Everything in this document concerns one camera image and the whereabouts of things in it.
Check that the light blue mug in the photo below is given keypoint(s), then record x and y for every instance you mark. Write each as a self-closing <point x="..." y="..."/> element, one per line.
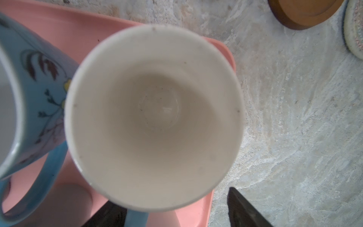
<point x="154" y="119"/>

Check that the pink silicone tray mat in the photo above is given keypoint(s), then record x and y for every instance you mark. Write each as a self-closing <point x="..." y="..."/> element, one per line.
<point x="76" y="33"/>

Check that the blue floral mug middle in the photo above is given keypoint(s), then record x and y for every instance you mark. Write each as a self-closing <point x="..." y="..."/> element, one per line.
<point x="35" y="78"/>

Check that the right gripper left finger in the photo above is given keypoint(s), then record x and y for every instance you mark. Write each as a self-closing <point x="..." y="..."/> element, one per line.
<point x="109" y="215"/>

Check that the brown wooden coaster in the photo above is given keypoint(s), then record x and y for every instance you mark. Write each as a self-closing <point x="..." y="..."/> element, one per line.
<point x="303" y="14"/>

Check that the multicolour woven round coaster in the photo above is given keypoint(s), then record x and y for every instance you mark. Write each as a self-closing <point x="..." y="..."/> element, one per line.
<point x="353" y="27"/>

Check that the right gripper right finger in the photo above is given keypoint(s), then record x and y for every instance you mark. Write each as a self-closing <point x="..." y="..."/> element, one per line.
<point x="242" y="213"/>

